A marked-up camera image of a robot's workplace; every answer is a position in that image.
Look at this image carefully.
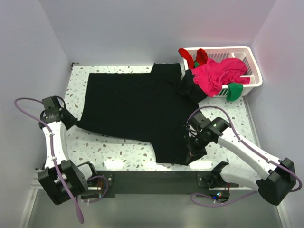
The white plastic laundry basket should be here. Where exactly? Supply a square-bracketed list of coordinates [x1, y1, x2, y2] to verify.
[182, 46, 263, 97]

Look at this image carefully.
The black t-shirt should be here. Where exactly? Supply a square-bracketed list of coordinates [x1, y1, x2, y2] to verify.
[77, 64, 207, 165]

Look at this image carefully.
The red garment in basket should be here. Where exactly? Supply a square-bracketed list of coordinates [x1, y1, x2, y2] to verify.
[178, 48, 209, 69]

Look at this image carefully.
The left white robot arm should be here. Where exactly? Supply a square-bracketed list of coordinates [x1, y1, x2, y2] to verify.
[38, 107, 98, 205]

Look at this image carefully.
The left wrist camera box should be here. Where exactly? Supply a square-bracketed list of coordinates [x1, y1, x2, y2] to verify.
[41, 95, 65, 110]

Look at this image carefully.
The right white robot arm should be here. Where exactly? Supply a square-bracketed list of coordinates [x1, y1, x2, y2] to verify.
[186, 113, 296, 206]

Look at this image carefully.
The pink t-shirt in basket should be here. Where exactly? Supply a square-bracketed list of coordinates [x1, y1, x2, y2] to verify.
[191, 57, 250, 97]

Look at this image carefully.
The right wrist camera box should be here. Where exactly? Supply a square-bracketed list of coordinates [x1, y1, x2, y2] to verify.
[188, 111, 211, 131]

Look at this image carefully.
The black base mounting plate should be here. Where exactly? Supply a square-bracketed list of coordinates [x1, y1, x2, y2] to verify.
[81, 171, 238, 200]

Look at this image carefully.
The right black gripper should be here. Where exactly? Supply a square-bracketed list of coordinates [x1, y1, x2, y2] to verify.
[185, 133, 211, 164]

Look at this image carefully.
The green garment in basket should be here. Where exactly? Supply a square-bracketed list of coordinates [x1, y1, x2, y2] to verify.
[192, 60, 244, 102]

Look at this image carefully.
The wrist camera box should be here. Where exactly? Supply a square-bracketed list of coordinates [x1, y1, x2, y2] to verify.
[188, 111, 211, 131]
[41, 95, 65, 110]

